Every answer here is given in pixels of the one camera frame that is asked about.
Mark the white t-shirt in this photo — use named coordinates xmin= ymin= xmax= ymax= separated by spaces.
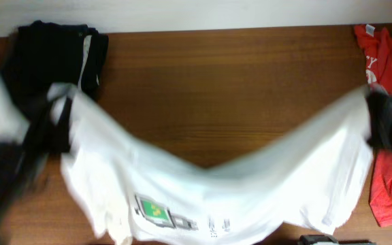
xmin=50 ymin=84 xmax=373 ymax=244

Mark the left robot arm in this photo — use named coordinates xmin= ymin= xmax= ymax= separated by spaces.
xmin=0 ymin=76 xmax=72 ymax=243

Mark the folded black clothes stack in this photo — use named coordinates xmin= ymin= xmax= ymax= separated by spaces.
xmin=1 ymin=20 xmax=110 ymax=103

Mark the red t-shirt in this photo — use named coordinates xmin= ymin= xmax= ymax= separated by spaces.
xmin=354 ymin=24 xmax=392 ymax=227

